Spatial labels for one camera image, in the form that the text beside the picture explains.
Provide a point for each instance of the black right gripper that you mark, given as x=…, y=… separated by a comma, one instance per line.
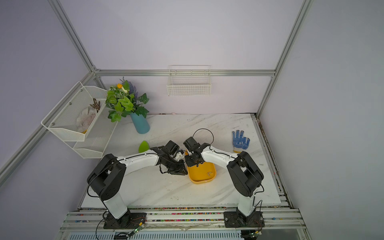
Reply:
x=190, y=163

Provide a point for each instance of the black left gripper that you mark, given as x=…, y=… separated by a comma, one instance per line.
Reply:
x=180, y=169

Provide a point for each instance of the yellow plastic storage box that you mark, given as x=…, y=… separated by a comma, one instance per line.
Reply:
x=203, y=173

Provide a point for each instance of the blue dotted work glove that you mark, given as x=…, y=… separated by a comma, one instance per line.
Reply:
x=240, y=142

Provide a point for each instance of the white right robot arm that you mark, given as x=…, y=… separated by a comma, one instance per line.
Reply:
x=246, y=176

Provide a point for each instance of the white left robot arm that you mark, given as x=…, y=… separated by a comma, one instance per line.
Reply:
x=107, y=177

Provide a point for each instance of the green yellow brush tool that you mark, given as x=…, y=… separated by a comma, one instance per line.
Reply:
x=144, y=146

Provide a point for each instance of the teal vase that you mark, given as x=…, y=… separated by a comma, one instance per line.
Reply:
x=140, y=122

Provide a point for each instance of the green artificial plant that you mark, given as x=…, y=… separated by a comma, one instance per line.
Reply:
x=123, y=99

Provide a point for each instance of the brown twigs in shelf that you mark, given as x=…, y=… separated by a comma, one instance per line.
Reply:
x=96, y=105

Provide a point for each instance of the white cloth in shelf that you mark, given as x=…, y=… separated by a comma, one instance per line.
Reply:
x=85, y=119

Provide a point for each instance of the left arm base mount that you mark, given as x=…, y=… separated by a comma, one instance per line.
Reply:
x=129, y=220

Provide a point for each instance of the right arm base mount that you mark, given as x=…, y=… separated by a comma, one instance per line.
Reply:
x=236, y=219

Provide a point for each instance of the white wire wall basket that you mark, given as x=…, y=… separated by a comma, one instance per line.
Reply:
x=189, y=80

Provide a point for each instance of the white mesh wall shelf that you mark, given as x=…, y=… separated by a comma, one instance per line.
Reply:
x=61, y=122

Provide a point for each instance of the aluminium rail platform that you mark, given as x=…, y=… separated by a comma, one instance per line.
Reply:
x=195, y=223

